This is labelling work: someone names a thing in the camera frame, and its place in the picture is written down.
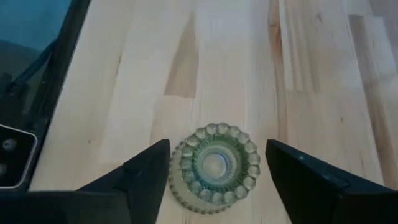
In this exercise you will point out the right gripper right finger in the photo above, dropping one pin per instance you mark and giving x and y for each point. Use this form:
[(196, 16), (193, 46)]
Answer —
[(311, 193)]

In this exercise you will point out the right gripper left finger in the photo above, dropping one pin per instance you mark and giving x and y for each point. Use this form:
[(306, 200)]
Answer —
[(143, 186)]

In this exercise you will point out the black silver-edged camera box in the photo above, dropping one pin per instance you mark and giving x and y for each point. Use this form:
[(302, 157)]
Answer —
[(15, 161)]

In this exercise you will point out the black aluminium rig frame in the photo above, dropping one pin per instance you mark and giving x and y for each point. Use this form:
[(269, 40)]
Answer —
[(62, 62)]

